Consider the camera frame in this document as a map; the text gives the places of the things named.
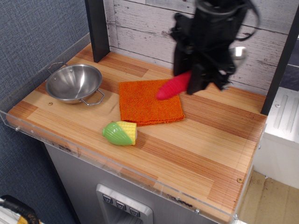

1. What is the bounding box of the silver dispenser panel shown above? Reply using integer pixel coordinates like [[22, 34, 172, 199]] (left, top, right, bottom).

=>
[[96, 184, 154, 224]]

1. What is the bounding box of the clear acrylic guard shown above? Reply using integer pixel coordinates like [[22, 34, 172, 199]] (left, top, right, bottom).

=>
[[0, 34, 265, 223]]

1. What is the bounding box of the black braided cable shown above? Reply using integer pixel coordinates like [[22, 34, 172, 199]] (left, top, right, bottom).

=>
[[0, 199, 38, 224]]

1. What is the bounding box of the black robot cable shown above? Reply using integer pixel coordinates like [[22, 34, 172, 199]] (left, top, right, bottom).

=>
[[235, 0, 261, 42]]

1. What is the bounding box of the grey toy fridge cabinet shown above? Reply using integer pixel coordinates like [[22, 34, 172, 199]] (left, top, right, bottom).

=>
[[43, 142, 220, 224]]

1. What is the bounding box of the orange folded cloth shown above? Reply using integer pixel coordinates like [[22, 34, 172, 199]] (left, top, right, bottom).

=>
[[119, 79, 185, 126]]

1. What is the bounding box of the red handled metal spoon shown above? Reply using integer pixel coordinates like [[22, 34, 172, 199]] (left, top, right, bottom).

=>
[[156, 47, 248, 100]]

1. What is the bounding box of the yellow object bottom left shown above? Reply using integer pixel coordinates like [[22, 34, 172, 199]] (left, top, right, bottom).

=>
[[17, 216, 28, 224]]

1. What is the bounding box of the stainless steel bowl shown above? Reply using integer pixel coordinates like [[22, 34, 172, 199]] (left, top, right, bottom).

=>
[[45, 62, 105, 106]]

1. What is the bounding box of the black right post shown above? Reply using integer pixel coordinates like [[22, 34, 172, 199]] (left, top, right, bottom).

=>
[[261, 8, 299, 115]]

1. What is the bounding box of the white toy sink unit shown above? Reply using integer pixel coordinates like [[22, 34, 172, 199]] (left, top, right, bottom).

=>
[[253, 87, 299, 188]]

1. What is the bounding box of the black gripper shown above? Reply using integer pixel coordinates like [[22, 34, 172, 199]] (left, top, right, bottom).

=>
[[171, 0, 248, 95]]

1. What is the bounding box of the black post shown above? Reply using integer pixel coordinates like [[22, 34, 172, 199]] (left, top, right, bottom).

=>
[[261, 8, 299, 115], [85, 0, 110, 63]]

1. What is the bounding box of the toy corn cob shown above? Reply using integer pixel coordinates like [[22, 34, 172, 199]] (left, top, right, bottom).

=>
[[102, 121, 137, 146]]

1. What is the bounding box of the black left post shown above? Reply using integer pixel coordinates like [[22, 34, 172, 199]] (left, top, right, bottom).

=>
[[85, 0, 110, 63]]

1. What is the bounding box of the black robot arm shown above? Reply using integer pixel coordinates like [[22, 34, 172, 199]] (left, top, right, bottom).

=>
[[171, 0, 248, 95]]

